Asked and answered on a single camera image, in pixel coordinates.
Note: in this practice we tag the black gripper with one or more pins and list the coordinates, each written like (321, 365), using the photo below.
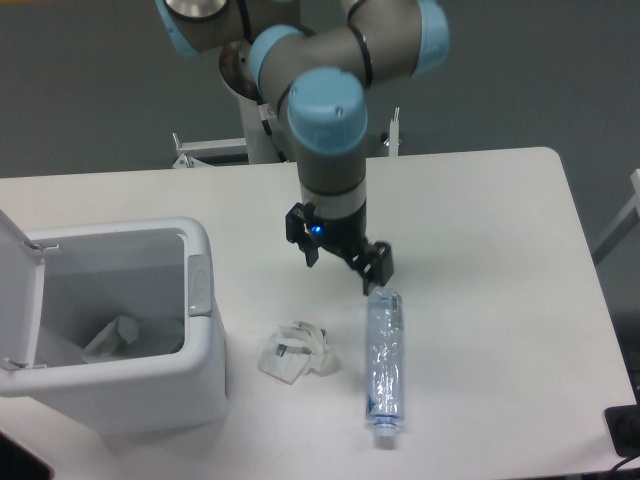
(344, 237)

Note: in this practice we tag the white paper carton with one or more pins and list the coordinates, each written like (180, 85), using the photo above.
(295, 350)

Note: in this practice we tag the crushed clear plastic bottle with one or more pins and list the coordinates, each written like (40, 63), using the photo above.
(384, 362)

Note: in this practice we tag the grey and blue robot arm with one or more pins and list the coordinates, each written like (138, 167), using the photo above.
(316, 84)

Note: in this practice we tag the white plastic trash can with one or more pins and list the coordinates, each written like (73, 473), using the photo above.
(159, 268)

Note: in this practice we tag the white trash can lid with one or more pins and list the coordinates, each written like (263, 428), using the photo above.
(22, 288)

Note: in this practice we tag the crumpled paper inside bin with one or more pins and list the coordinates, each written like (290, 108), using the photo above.
(127, 337)

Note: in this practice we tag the black device at right edge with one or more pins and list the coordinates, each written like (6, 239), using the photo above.
(623, 425)

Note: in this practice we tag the dark object bottom left corner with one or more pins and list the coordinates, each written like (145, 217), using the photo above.
(17, 463)

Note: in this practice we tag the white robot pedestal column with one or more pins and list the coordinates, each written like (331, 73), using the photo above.
(257, 115)

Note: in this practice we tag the white metal base frame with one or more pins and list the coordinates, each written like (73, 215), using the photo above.
(235, 151)

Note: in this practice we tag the white frame at right edge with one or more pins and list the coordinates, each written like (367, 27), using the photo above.
(621, 224)

